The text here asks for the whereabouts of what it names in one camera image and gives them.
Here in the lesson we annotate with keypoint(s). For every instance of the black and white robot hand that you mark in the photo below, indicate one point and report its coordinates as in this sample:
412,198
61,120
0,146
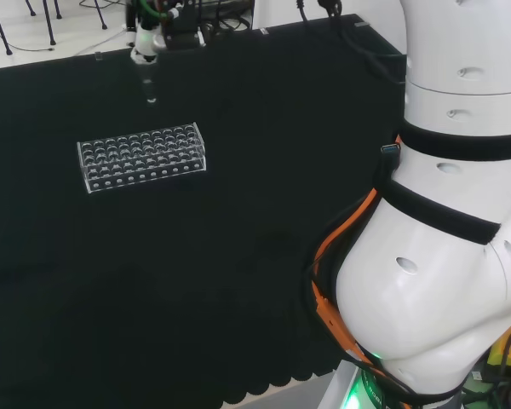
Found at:
147,42

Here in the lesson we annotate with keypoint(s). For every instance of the clear glass test tube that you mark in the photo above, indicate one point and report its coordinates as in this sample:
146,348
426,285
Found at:
150,87

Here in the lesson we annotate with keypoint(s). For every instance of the clear acrylic test tube rack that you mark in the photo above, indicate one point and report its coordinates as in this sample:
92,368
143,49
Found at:
142,158

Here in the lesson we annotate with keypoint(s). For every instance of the black bench cloth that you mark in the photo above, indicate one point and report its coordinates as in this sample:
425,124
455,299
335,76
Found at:
196,264

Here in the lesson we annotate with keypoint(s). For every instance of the yellow emergency stop button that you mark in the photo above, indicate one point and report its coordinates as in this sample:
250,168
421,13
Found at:
505,350

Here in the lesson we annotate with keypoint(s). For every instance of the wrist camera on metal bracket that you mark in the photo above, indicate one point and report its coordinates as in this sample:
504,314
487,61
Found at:
183,36

